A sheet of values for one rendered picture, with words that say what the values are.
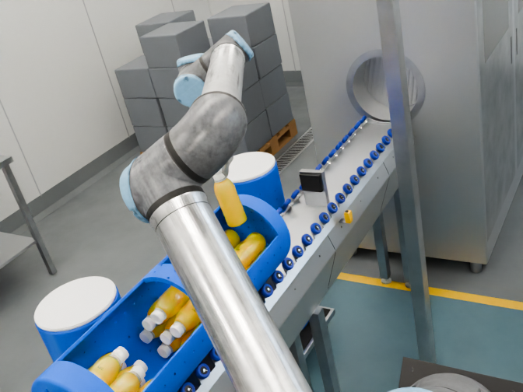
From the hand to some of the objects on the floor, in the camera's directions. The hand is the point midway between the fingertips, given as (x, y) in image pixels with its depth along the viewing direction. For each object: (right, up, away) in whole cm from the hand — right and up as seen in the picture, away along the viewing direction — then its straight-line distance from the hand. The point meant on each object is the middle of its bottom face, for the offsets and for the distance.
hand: (218, 173), depth 190 cm
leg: (+47, -105, +78) cm, 139 cm away
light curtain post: (+91, -85, +96) cm, 157 cm away
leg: (+84, -55, +155) cm, 185 cm away
